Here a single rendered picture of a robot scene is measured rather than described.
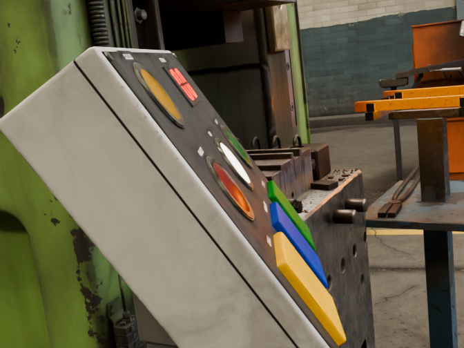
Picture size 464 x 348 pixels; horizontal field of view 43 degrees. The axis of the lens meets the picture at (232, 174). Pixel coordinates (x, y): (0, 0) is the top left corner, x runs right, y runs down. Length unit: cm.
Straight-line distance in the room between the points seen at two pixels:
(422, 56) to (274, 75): 323
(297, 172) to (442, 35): 352
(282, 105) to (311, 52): 735
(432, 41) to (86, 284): 394
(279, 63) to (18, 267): 76
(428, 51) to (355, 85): 420
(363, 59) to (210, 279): 831
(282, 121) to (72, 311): 74
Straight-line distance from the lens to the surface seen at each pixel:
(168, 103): 42
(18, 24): 83
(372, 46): 864
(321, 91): 877
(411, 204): 156
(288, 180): 107
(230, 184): 43
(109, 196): 38
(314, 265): 53
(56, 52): 80
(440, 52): 456
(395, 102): 144
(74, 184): 38
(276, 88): 140
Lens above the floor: 118
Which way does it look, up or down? 11 degrees down
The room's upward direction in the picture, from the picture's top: 7 degrees counter-clockwise
